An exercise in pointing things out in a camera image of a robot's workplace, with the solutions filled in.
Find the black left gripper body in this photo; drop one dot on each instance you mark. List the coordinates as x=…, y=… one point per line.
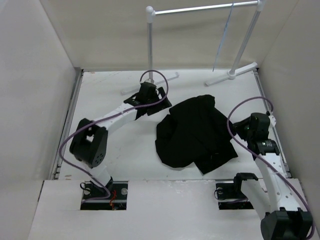
x=161, y=105

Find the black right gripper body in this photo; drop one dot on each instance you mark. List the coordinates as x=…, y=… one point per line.
x=242, y=129

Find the black trousers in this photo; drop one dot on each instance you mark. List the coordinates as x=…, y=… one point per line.
x=195, y=132

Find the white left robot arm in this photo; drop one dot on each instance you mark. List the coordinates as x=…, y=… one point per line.
x=89, y=144

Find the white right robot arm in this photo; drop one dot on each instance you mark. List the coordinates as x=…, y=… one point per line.
x=282, y=216

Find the translucent blue clothes hanger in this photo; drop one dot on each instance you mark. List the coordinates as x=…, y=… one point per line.
x=223, y=37

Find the white clothes rack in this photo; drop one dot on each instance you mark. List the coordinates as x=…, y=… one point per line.
x=178, y=38

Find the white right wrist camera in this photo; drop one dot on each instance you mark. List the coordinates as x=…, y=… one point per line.
x=272, y=119

